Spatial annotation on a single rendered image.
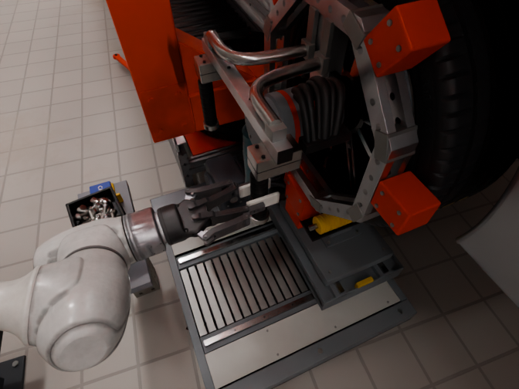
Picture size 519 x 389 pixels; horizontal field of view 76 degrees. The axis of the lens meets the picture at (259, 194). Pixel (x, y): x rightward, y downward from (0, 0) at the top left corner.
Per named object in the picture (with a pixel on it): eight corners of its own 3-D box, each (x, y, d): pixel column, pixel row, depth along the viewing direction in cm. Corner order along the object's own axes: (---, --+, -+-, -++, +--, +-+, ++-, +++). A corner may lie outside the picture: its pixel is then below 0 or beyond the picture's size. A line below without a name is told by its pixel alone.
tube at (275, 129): (368, 115, 61) (385, 60, 52) (272, 143, 56) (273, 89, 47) (319, 67, 71) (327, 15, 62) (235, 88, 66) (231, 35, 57)
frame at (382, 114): (366, 248, 88) (465, 55, 46) (345, 258, 87) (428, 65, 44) (278, 126, 119) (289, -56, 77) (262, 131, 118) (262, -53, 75)
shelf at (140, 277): (153, 285, 99) (150, 282, 96) (93, 308, 94) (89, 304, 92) (128, 184, 123) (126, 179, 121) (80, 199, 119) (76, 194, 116)
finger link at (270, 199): (245, 201, 65) (247, 204, 64) (278, 191, 67) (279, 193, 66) (246, 210, 67) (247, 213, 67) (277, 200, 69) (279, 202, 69)
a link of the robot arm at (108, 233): (139, 247, 68) (142, 285, 57) (59, 275, 65) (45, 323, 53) (120, 202, 64) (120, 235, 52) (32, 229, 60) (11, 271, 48)
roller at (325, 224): (391, 209, 108) (397, 198, 104) (313, 241, 101) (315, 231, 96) (381, 197, 112) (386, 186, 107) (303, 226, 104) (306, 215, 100)
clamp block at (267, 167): (300, 168, 63) (303, 148, 59) (256, 183, 61) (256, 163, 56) (289, 151, 66) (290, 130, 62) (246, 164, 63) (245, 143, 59)
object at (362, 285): (397, 276, 136) (405, 266, 129) (321, 312, 127) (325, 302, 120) (333, 191, 165) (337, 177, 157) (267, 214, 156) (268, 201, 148)
